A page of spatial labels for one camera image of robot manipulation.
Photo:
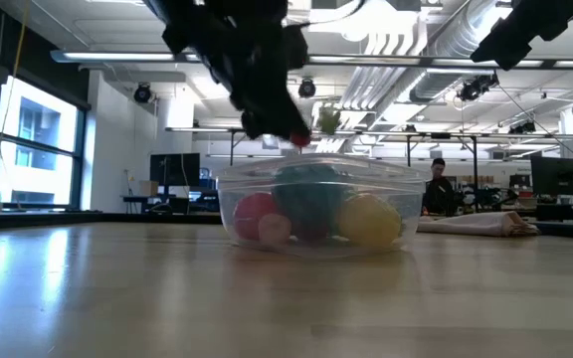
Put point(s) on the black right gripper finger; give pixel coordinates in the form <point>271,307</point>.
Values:
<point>508,47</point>

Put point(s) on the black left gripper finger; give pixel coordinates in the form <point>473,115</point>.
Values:
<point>286,122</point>
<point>255,124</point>

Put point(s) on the small green toy leaf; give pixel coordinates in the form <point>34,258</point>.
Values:
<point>328,119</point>

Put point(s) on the striped green toy watermelon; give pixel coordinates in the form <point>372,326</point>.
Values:
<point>309,196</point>

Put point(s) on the large red toy tomato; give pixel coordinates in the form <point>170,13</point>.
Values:
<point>249,214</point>

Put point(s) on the pink toy peach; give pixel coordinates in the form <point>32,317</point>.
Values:
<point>274,230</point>

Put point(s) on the yellow toy fruit green stem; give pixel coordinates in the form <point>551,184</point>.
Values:
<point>368,219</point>

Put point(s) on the clear plastic tupperware container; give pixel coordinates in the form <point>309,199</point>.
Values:
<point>411,238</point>

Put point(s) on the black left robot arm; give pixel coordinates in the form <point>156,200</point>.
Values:
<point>207,15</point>

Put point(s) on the black ceiling spotlight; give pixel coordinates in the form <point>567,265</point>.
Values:
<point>142,93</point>
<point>306,88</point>

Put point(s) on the black computer monitor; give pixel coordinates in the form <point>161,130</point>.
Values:
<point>558,176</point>
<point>174,169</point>

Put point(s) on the long ceiling light bar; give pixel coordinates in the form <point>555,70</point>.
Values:
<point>117,56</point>

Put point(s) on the person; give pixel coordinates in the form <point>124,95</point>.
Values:
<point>438,191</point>

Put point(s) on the pink folded cloth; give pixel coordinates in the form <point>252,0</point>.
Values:
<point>475,224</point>

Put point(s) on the large glass window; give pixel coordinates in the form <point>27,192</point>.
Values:
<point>38,164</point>

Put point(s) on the black ceiling camera cluster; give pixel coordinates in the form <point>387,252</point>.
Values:
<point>475,87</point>

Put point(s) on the silver ventilation duct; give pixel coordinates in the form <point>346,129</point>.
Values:
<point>440,87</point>

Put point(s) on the black metal frame rack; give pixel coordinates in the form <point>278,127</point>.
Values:
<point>408,154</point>

